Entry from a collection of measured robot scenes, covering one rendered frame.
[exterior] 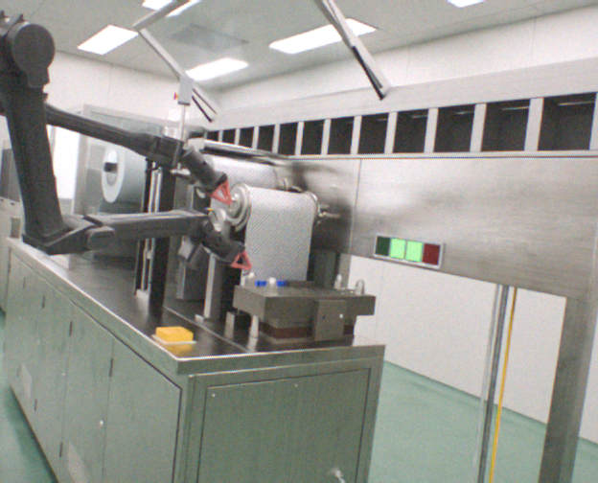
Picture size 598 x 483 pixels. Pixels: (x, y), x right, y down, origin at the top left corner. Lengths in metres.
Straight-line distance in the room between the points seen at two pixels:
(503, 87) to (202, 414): 1.06
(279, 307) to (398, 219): 0.42
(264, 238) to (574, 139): 0.86
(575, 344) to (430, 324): 3.12
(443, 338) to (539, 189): 3.21
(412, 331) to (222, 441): 3.38
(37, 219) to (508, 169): 1.02
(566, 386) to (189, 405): 0.90
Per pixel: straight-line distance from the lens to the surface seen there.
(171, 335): 1.39
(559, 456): 1.52
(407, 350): 4.69
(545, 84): 1.38
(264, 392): 1.42
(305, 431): 1.55
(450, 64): 4.71
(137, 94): 7.41
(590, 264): 1.26
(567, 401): 1.48
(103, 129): 1.52
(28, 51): 0.97
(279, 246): 1.65
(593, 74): 1.33
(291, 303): 1.47
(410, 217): 1.54
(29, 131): 1.03
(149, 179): 1.96
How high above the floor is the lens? 1.26
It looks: 3 degrees down
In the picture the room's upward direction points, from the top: 7 degrees clockwise
